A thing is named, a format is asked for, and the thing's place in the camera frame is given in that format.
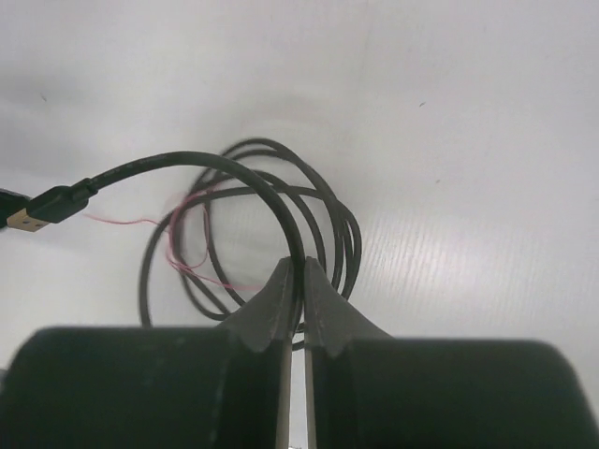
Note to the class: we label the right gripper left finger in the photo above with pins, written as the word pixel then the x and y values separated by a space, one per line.
pixel 226 386

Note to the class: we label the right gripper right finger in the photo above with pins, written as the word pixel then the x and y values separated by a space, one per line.
pixel 366 389

